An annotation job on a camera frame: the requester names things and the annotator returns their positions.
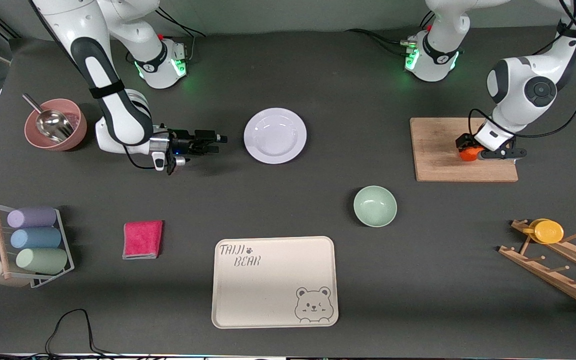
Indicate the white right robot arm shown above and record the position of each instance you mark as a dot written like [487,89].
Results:
[123,120]

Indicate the metal scoop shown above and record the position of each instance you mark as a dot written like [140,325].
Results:
[53,125]

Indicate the cream tray with bear print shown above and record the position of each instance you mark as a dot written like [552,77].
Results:
[273,290]

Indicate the pink bowl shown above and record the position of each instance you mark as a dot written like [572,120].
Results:
[78,135]

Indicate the yellow mug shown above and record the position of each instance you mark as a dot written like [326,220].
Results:
[548,232]

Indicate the orange fruit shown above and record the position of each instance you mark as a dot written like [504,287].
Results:
[469,155]

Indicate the wooden cutting board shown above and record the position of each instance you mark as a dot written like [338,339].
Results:
[438,150]

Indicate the white round plate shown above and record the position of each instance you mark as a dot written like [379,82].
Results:
[275,136]

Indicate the purple cup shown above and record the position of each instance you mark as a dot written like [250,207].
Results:
[33,217]

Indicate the blue cup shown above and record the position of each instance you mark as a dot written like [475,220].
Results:
[35,238]

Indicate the pale green bowl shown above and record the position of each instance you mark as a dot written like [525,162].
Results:
[375,206]

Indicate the wooden mug rack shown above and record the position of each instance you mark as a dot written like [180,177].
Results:
[543,275]

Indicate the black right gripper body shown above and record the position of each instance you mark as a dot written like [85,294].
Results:
[182,141]

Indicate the pink folded cloth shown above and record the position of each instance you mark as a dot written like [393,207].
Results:
[143,240]

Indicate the green cup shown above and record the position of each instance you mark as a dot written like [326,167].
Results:
[43,261]

